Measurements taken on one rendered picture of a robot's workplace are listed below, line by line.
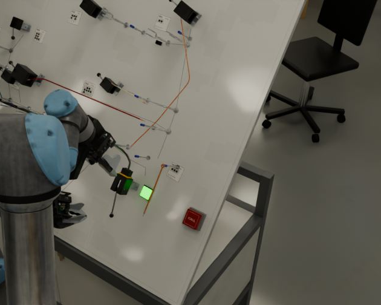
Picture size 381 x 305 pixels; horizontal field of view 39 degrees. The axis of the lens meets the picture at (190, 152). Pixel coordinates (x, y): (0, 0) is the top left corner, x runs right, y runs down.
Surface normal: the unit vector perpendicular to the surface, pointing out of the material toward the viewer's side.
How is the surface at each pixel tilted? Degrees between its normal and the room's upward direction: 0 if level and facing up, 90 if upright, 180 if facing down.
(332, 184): 0
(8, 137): 35
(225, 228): 0
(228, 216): 0
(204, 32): 54
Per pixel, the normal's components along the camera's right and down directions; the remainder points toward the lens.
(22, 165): 0.10, 0.34
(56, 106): -0.20, -0.46
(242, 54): -0.41, -0.07
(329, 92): 0.05, -0.79
